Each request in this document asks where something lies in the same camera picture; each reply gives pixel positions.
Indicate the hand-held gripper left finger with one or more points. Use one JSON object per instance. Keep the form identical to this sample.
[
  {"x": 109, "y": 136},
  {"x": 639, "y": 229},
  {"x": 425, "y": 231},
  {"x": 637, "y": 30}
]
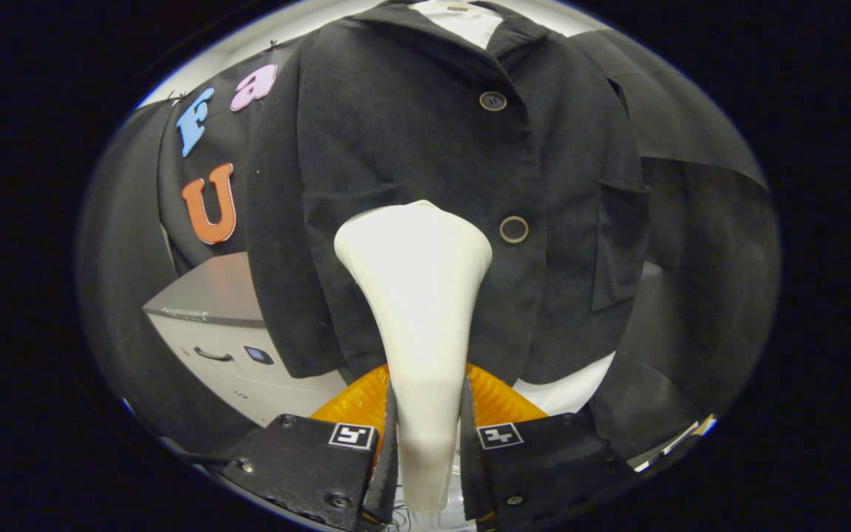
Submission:
[{"x": 300, "y": 465}]

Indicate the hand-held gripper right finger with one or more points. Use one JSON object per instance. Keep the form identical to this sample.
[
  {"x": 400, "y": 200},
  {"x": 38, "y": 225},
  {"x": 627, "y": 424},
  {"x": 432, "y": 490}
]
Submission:
[{"x": 551, "y": 465}]

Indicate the white garment steamer head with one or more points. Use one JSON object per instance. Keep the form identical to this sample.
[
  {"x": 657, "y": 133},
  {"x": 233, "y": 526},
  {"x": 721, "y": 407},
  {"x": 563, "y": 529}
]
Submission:
[{"x": 418, "y": 295}]

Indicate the black jacket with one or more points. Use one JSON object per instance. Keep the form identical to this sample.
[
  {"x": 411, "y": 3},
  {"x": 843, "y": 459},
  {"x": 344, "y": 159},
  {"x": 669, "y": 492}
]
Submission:
[{"x": 396, "y": 133}]

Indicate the white mannequin torso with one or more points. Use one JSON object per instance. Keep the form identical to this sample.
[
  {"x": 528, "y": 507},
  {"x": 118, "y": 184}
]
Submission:
[{"x": 566, "y": 391}]

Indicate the flat cardboard piece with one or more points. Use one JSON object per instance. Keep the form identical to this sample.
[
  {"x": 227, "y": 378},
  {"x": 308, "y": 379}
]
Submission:
[{"x": 673, "y": 443}]

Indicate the grey cabinet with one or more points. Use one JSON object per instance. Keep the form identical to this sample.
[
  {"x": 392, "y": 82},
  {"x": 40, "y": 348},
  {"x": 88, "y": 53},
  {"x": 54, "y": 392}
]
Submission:
[{"x": 211, "y": 325}]

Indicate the black backdrop cloth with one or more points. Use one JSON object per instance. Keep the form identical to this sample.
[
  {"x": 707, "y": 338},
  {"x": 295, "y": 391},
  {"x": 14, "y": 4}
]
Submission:
[{"x": 691, "y": 258}]

